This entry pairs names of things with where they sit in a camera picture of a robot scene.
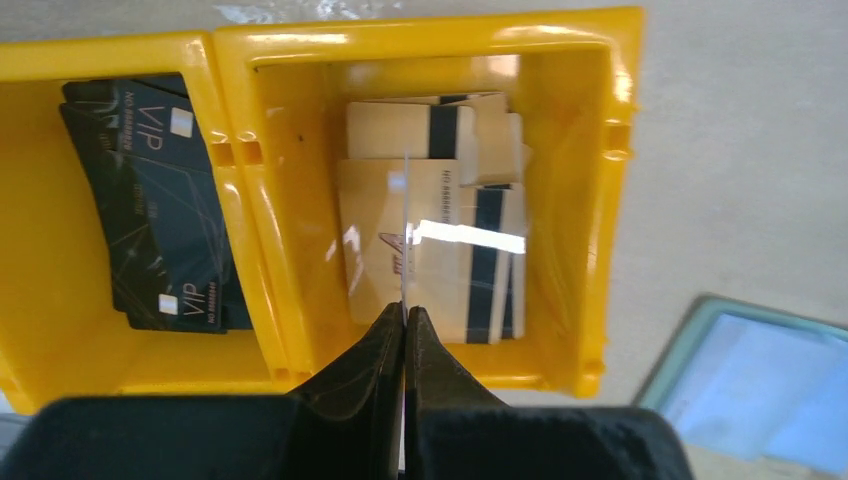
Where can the yellow bin with black cards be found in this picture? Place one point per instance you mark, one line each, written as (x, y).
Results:
(60, 335)

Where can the stack of tan cards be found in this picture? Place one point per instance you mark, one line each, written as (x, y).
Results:
(467, 212)

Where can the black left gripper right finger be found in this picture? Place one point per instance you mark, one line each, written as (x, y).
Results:
(455, 428)

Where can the yellow bin with tan cards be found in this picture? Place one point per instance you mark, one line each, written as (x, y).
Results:
(571, 74)

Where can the stack of black cards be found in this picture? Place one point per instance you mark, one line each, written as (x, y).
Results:
(144, 157)

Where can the thin tan credit card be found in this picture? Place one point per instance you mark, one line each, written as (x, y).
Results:
(405, 239)

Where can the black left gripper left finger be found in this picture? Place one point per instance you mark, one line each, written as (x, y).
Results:
(343, 423)

